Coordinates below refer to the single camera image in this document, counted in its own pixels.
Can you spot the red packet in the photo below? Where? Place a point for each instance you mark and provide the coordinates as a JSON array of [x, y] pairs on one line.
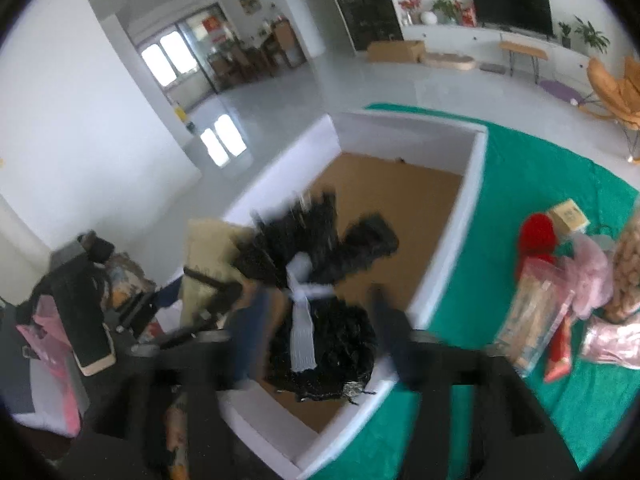
[[559, 360]]

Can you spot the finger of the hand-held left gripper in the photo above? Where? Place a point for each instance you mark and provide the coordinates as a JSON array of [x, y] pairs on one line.
[[210, 282]]

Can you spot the pink bath pouf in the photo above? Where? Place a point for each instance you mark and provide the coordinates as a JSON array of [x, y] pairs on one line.
[[592, 270]]

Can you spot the black fluffy duster white ribbon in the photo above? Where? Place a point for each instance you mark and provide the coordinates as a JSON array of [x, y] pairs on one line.
[[330, 342]]

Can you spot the cardboard box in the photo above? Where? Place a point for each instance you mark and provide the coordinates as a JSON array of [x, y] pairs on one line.
[[395, 51]]

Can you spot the black television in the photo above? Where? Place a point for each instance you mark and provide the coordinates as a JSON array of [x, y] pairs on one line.
[[510, 7]]

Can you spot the large leafy potted plant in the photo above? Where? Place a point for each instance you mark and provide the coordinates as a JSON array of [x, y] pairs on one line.
[[592, 35]]

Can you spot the black cabinet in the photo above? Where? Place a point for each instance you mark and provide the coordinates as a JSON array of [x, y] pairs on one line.
[[360, 0]]

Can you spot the white television cabinet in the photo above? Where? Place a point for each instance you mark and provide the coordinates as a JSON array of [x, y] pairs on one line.
[[465, 40]]

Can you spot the yellow bottle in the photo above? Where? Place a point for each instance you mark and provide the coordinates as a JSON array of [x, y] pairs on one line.
[[181, 114]]

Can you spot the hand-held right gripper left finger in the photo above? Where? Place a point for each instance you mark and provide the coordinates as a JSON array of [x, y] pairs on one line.
[[250, 332]]

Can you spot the pink bag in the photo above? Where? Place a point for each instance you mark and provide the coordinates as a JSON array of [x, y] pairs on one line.
[[50, 355]]

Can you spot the white round vase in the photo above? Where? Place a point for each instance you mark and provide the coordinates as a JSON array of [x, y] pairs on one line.
[[429, 17]]

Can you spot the purple round mat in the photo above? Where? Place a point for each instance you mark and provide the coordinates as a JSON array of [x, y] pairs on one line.
[[560, 90]]

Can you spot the tan tissue pack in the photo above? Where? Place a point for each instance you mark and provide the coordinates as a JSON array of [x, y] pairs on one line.
[[567, 217]]

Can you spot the clear plastic packet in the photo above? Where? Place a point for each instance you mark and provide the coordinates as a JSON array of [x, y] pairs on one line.
[[535, 315]]

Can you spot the wooden dining furniture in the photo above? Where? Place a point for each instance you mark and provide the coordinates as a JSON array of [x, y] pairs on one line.
[[250, 60]]

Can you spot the green tablecloth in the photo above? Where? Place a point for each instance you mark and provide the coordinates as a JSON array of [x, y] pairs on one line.
[[500, 200]]

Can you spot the red door poster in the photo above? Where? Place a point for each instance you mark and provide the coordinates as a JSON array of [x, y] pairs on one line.
[[212, 24]]

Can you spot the red yarn ball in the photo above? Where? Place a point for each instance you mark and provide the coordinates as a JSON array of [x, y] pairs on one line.
[[537, 235]]

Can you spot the tan butterfly chair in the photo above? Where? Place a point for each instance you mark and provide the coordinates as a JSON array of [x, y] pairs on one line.
[[607, 85]]

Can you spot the beige cloth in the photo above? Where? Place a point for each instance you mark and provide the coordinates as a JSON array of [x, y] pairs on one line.
[[205, 245]]

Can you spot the green potted plant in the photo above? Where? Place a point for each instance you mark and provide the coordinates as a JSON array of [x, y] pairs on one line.
[[446, 7]]

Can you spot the clear jar of biscuit sticks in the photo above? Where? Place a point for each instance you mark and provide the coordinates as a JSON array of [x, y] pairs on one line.
[[627, 265]]

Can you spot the red gift box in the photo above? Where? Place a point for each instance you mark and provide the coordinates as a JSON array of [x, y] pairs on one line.
[[468, 15]]

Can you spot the white board barrier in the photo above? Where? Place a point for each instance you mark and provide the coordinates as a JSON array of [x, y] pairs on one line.
[[400, 130]]

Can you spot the beige oval scratcher board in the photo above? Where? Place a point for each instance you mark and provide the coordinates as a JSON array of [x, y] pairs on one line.
[[450, 62]]

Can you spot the red flower plant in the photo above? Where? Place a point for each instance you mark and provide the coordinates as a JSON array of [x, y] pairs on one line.
[[411, 4]]

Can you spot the wooden bench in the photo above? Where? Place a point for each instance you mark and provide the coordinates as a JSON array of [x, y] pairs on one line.
[[522, 49]]

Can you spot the small potted plant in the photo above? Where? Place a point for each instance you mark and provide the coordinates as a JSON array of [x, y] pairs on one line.
[[565, 32]]

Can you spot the pink face mask packet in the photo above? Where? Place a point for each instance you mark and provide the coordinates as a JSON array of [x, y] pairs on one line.
[[615, 340]]

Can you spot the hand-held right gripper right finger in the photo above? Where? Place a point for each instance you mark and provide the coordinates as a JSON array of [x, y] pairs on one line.
[[395, 345]]

